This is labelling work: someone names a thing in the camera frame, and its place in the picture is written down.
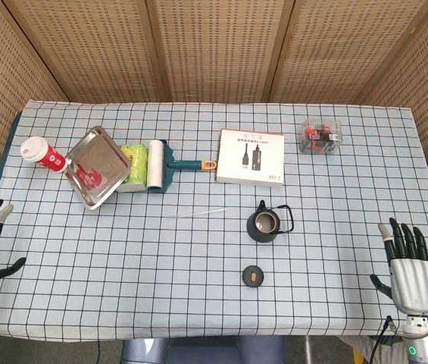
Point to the white product box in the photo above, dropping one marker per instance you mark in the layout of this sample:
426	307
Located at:
250	157

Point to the black kettle lid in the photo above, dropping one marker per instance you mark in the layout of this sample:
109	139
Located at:
252	276

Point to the teal lint roller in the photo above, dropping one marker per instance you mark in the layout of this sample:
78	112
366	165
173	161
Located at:
168	165

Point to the green yellow sponge pack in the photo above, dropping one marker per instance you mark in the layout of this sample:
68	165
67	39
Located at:
133	167

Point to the woven bamboo folding screen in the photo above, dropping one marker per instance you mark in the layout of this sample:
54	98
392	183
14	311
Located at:
213	49

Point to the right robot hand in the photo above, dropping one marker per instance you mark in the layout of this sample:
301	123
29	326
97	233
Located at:
412	278

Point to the clear plastic straw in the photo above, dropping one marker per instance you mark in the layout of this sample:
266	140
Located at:
201	213

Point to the clear box of clips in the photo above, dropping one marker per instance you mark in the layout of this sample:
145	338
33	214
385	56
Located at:
319	137

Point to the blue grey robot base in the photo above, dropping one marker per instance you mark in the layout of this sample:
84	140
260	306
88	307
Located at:
202	350

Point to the red paper coffee cup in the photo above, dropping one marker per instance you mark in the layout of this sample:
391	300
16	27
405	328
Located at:
43	154

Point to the stainless steel tray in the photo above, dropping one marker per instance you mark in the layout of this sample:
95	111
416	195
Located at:
97	168

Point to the blue checkered tablecloth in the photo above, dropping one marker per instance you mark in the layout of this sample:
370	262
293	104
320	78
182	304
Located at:
206	265

